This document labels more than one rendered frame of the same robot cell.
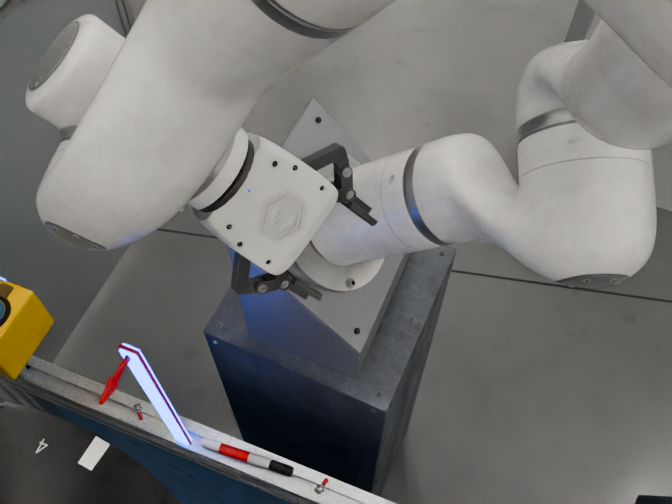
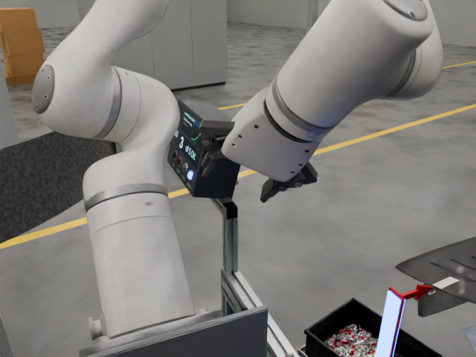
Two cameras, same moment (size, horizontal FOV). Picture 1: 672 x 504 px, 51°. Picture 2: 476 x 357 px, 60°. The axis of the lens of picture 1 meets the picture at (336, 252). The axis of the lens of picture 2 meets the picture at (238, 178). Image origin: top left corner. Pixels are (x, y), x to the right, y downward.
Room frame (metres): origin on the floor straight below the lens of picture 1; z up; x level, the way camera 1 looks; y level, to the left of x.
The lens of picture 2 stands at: (0.75, 0.37, 1.54)
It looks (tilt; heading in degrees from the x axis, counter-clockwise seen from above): 25 degrees down; 225
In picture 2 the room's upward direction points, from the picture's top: straight up
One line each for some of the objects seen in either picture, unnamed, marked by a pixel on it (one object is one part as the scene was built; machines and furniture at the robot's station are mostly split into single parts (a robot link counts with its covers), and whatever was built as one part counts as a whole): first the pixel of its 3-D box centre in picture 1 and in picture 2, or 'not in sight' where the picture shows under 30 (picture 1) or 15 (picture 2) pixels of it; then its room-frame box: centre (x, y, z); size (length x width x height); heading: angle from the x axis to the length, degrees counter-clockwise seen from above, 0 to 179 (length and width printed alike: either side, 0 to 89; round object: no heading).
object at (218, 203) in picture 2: not in sight; (215, 193); (0.09, -0.37, 1.04); 0.24 x 0.03 x 0.03; 68
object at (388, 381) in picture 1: (334, 394); not in sight; (0.53, 0.00, 0.47); 0.30 x 0.30 x 0.93; 65
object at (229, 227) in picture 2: not in sight; (230, 239); (0.13, -0.27, 0.96); 0.03 x 0.03 x 0.20; 68
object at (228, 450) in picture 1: (247, 456); not in sight; (0.29, 0.13, 0.87); 0.14 x 0.01 x 0.01; 72
